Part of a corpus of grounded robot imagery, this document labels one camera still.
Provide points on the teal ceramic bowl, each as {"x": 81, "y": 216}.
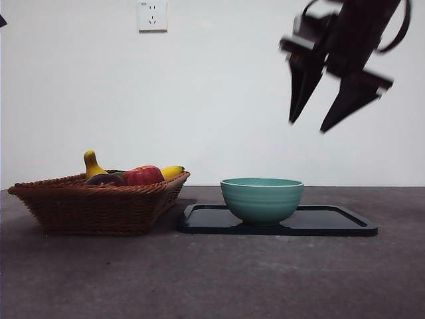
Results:
{"x": 262, "y": 202}

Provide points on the yellow banana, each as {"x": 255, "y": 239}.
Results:
{"x": 93, "y": 166}

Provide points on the brown wicker basket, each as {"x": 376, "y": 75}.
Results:
{"x": 93, "y": 209}

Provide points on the red apple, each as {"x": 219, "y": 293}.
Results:
{"x": 144, "y": 175}

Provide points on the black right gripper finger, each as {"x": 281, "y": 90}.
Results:
{"x": 348, "y": 103}

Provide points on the dark teal rectangular tray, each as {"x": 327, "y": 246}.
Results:
{"x": 318, "y": 221}

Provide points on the white wall socket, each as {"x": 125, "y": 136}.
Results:
{"x": 152, "y": 16}

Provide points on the green vegetable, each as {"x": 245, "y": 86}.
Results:
{"x": 118, "y": 173}

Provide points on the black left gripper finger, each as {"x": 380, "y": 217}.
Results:
{"x": 305, "y": 83}

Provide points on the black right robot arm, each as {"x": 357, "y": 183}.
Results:
{"x": 362, "y": 30}

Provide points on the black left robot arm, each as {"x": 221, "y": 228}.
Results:
{"x": 2, "y": 20}

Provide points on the dark red plum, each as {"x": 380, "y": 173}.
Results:
{"x": 104, "y": 181}

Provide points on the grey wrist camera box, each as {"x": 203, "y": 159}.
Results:
{"x": 312, "y": 25}

